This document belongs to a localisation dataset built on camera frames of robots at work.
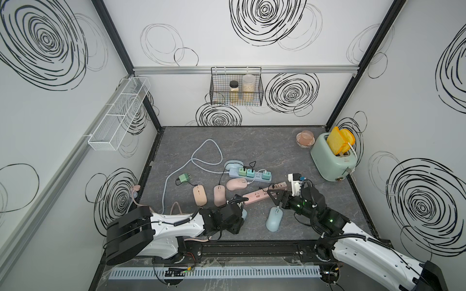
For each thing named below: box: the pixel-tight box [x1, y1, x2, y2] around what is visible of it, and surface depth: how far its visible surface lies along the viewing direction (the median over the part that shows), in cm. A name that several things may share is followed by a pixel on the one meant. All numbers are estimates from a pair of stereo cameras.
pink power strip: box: [242, 181, 288, 206], surface depth 88 cm
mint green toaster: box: [310, 132, 358, 182], surface depth 89 cm
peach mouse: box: [192, 184, 208, 207], surface depth 90 cm
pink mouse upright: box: [213, 184, 227, 208], surface depth 91 cm
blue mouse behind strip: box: [223, 159, 244, 171], surface depth 99 cm
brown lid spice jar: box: [229, 80, 240, 103], surface depth 87 cm
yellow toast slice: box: [326, 126, 357, 156], surface depth 89 cm
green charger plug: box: [178, 173, 192, 183], surface depth 96 cm
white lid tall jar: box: [242, 73, 257, 103], surface depth 87 cm
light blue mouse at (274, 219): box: [265, 206, 284, 233], surface depth 82 cm
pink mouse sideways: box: [225, 177, 248, 191], surface depth 93 cm
